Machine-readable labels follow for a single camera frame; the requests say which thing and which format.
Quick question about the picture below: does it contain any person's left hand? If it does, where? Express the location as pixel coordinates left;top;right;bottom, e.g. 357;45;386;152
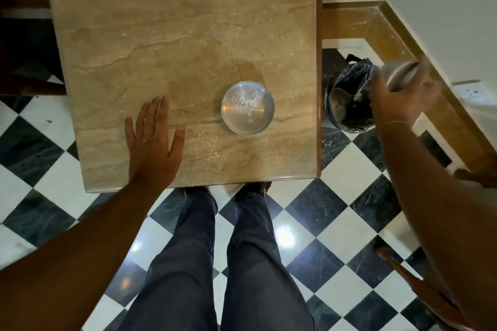
124;95;186;190

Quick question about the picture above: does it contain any person's right hand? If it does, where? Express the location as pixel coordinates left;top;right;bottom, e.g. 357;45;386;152
368;56;442;128

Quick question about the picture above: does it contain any steel tumbler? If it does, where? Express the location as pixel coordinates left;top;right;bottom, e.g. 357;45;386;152
381;59;421;93

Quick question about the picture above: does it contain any person's right forearm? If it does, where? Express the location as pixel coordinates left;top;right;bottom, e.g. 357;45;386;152
375;121;497;331

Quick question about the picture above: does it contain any person's left forearm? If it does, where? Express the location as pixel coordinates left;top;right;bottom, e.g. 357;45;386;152
0;179;173;331

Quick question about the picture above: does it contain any person's left shoe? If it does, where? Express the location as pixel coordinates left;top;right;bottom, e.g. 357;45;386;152
182;186;211;199

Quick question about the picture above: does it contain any person's shoe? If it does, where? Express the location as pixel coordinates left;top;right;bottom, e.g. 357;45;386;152
182;186;211;199
242;181;273;199

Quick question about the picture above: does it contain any bin with black bag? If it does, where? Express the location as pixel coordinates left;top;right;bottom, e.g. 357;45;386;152
324;54;380;134

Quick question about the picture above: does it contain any person's right shoe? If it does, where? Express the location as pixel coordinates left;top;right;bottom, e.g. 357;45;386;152
242;181;273;199

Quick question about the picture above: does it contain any person's left leg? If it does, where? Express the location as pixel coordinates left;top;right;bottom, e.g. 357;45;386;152
116;189;219;331

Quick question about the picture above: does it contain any person's leg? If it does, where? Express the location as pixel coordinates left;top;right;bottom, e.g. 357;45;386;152
220;191;316;331
116;189;219;331

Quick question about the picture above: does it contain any dark wooden furniture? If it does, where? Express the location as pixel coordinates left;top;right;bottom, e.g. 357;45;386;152
0;0;67;97

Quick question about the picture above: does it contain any person's right leg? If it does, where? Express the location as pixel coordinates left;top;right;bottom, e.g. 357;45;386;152
220;191;316;331

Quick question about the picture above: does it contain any brown wooden chair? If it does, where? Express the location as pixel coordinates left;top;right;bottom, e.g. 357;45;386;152
374;168;497;331

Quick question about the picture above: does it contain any white wall socket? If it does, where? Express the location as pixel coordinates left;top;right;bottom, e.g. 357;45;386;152
452;80;488;107

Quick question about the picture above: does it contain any thin gold bracelet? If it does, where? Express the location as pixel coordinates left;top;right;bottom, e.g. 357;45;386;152
376;120;409;130

